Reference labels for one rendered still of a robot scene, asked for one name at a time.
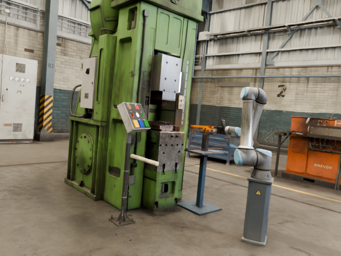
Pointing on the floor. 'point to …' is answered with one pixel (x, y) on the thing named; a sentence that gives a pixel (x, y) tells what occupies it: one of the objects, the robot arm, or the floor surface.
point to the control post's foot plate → (121, 220)
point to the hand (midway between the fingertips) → (213, 126)
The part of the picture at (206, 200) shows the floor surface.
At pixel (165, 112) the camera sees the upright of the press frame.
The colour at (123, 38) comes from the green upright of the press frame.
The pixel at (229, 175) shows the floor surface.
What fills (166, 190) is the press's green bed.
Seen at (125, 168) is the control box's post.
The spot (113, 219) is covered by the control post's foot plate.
